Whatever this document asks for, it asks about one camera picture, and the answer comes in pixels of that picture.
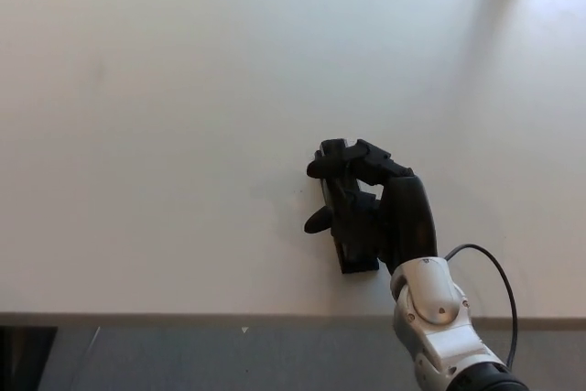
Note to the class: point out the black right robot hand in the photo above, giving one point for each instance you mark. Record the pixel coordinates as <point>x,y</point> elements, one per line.
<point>407,212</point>

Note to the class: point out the black desk stapler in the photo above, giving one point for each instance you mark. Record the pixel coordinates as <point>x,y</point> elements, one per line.
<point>356,263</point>

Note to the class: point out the dark furniture under table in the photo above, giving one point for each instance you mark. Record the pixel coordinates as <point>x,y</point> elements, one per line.
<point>25,359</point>

